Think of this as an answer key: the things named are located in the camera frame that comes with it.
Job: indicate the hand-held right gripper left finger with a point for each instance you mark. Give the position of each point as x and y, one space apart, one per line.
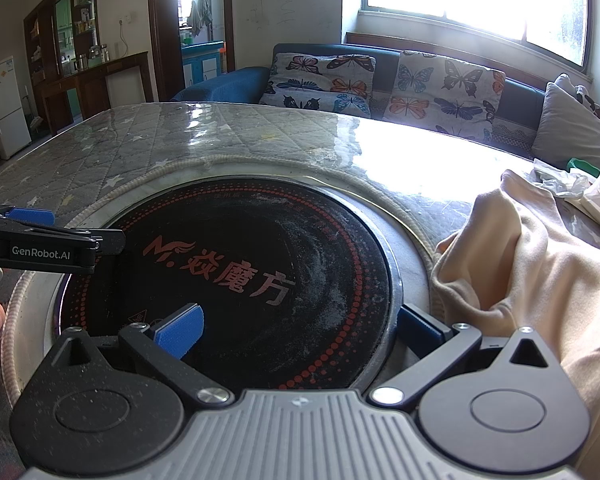
180 330

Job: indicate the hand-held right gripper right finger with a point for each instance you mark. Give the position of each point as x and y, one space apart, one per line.
420 327

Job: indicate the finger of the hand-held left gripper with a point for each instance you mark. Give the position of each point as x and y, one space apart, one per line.
30 216
45 247

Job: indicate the cream knit shirt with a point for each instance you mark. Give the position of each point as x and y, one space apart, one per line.
520 270

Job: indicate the hanging clothes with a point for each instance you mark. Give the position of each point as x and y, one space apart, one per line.
200 15

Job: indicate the white refrigerator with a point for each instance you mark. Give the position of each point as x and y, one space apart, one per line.
7 110

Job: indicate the grey quilted star table cover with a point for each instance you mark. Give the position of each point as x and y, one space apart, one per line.
130 160

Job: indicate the round black induction cooktop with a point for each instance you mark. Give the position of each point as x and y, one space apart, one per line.
255 235

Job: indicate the dark wooden sideboard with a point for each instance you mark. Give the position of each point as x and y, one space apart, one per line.
80 85

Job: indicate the white board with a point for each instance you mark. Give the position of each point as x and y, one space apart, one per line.
125 90

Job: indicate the clear plastic bag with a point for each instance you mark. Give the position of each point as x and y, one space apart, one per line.
560 180

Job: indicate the green plastic bowl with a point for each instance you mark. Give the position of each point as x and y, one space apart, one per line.
580 166

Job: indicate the blue cabinet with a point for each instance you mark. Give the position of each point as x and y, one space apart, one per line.
202 67

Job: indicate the blue sofa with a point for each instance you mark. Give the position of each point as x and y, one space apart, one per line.
220 85

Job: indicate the butterfly print cushion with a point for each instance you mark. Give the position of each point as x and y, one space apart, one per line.
320 85
430 90

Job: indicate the grey pillow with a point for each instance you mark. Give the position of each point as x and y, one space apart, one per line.
570 130

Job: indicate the black and white plush toy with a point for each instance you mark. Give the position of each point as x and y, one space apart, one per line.
582 95

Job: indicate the dark wooden wall cabinet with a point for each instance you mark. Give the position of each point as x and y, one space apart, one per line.
65 10

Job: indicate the white wall socket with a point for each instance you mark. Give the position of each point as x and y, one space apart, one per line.
125 20

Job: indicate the dark wooden door frame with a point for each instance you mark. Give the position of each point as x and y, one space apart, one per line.
162 35

